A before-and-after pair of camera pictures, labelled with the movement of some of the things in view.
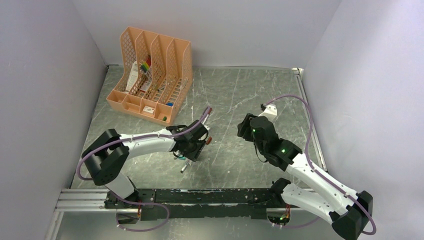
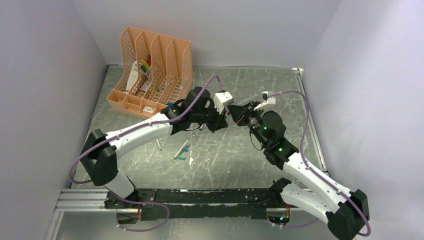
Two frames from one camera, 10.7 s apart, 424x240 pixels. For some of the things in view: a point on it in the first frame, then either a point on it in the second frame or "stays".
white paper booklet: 133,76 stays
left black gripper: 194,155 to 220,122
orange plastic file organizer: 156,71 stays
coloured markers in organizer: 146,64 stays
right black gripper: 244,127 to 240,114
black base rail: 197,203 stays
